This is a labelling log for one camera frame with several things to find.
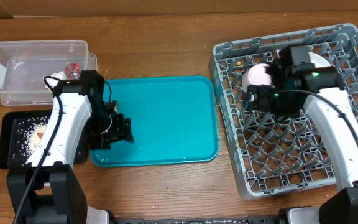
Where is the pale green bowl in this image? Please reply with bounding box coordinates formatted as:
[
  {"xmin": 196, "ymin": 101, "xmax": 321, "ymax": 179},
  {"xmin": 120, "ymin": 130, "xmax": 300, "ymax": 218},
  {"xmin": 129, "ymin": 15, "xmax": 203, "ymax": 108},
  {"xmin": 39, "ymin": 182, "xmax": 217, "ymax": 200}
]
[{"xmin": 309, "ymin": 52, "xmax": 331, "ymax": 68}]

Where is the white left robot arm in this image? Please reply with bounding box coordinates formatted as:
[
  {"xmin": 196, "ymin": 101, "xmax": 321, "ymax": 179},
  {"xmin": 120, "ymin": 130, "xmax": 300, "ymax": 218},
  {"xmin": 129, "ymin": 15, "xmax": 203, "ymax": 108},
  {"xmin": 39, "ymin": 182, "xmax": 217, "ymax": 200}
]
[{"xmin": 7, "ymin": 70, "xmax": 134, "ymax": 224}]

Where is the pile of rice grains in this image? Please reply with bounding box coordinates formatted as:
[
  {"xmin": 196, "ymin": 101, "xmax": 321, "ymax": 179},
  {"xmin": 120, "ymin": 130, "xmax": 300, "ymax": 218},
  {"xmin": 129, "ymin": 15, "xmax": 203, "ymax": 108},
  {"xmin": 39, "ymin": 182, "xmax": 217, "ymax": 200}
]
[{"xmin": 13, "ymin": 116, "xmax": 48, "ymax": 157}]

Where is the pink bowl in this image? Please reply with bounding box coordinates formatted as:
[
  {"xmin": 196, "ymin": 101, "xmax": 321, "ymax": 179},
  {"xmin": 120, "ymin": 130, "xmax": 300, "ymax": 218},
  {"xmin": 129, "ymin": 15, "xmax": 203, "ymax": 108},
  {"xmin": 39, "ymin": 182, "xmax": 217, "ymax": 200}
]
[{"xmin": 242, "ymin": 63, "xmax": 272, "ymax": 92}]

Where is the teal serving tray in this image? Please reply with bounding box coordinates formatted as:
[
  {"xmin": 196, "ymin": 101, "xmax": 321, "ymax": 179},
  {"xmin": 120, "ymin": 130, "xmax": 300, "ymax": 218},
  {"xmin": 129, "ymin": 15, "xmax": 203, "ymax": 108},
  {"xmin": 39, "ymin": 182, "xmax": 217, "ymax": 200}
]
[{"xmin": 89, "ymin": 76, "xmax": 219, "ymax": 167}]

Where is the white tissue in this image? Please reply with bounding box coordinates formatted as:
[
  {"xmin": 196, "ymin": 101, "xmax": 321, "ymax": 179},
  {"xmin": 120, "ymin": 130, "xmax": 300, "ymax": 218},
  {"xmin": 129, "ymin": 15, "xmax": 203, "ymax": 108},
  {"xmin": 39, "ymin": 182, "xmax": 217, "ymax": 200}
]
[{"xmin": 44, "ymin": 71, "xmax": 67, "ymax": 90}]

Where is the black plastic tray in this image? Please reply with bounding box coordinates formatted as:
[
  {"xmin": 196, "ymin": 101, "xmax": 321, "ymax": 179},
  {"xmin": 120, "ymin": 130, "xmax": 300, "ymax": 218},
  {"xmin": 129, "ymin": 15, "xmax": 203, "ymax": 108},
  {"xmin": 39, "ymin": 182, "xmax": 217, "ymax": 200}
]
[{"xmin": 0, "ymin": 109, "xmax": 90, "ymax": 170}]

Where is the grey dishwasher rack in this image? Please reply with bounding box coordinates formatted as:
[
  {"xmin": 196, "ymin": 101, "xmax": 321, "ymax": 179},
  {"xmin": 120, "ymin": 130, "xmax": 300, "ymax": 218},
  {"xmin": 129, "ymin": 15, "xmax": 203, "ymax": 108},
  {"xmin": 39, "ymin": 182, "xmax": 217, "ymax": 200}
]
[{"xmin": 209, "ymin": 23, "xmax": 358, "ymax": 200}]

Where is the clear plastic waste bin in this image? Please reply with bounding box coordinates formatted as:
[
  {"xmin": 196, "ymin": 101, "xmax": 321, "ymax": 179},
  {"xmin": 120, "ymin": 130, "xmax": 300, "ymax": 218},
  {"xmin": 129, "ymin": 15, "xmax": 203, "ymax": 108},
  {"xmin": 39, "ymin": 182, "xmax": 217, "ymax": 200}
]
[{"xmin": 0, "ymin": 40, "xmax": 98, "ymax": 106}]

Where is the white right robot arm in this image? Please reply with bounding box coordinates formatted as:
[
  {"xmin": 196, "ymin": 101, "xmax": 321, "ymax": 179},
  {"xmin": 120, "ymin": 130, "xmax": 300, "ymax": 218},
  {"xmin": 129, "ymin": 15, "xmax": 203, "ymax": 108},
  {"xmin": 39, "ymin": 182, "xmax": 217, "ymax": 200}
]
[{"xmin": 242, "ymin": 44, "xmax": 358, "ymax": 224}]

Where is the red snack wrapper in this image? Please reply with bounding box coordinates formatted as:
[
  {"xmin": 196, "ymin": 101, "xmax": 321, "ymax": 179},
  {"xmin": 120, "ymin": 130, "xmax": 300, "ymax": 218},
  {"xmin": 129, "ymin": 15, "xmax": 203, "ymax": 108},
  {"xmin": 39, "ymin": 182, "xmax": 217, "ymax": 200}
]
[{"xmin": 65, "ymin": 63, "xmax": 80, "ymax": 79}]

